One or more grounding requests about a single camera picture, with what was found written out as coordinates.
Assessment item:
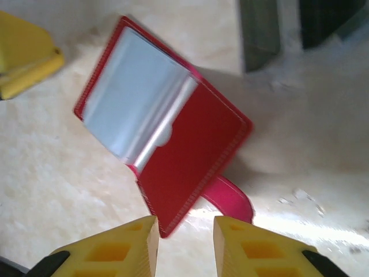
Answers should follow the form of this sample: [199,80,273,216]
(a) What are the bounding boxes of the red card holder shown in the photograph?
[73,16,255,239]

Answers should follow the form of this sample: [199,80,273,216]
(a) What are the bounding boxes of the clear acrylic card stand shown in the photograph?
[239,0,369,75]

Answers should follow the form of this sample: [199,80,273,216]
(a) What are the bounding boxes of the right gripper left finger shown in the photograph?
[28,215,160,277]

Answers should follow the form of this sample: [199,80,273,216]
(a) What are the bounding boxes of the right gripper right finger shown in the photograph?
[213,216,348,277]

